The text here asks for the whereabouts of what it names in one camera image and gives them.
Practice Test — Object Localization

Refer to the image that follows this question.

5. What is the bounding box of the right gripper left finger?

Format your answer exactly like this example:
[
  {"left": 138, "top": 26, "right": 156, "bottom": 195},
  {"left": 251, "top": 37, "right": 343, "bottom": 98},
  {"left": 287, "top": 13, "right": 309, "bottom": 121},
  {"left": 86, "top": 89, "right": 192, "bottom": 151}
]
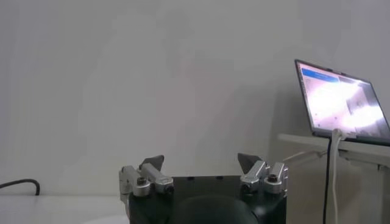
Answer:
[{"left": 118, "top": 154, "right": 175, "bottom": 202}]

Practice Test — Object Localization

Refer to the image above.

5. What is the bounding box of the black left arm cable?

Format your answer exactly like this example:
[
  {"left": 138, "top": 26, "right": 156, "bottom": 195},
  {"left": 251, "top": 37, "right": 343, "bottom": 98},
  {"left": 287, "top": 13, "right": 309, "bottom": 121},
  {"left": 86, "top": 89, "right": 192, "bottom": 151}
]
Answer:
[{"left": 0, "top": 178, "right": 41, "bottom": 197}]

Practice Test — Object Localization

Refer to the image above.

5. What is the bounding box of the white hanging cable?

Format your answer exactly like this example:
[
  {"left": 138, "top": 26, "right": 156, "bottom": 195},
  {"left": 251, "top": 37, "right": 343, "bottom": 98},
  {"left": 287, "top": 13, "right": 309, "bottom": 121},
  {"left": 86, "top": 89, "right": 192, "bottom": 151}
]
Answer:
[{"left": 330, "top": 128, "right": 347, "bottom": 224}]

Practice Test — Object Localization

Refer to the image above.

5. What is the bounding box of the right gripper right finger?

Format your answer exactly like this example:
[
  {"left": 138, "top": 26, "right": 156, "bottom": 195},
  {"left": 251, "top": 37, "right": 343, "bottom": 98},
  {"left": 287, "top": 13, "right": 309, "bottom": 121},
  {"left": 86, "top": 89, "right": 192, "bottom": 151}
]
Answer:
[{"left": 237, "top": 152, "right": 289, "bottom": 195}]

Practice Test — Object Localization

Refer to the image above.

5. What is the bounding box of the black hanging cable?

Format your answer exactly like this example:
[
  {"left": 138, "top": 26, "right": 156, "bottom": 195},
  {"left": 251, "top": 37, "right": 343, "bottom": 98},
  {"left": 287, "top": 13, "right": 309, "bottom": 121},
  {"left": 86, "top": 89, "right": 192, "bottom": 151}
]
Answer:
[{"left": 322, "top": 136, "right": 333, "bottom": 224}]

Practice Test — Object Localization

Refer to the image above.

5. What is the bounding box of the black laptop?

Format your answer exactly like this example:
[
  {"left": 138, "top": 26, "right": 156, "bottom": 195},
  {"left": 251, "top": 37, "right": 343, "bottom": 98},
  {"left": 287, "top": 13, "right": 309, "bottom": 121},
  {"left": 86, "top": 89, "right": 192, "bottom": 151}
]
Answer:
[{"left": 294, "top": 59, "right": 390, "bottom": 147}]

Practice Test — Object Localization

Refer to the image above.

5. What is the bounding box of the white side table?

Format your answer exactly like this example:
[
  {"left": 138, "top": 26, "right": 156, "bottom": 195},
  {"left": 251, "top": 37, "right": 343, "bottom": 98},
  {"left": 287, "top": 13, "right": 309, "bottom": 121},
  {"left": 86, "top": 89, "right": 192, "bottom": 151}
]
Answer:
[{"left": 277, "top": 133, "right": 390, "bottom": 224}]

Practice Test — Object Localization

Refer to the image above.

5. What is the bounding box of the thin white cable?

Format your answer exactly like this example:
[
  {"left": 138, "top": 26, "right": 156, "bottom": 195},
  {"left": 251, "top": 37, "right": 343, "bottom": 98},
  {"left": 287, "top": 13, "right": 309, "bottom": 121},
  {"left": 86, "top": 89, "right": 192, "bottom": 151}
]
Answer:
[{"left": 282, "top": 149, "right": 328, "bottom": 163}]

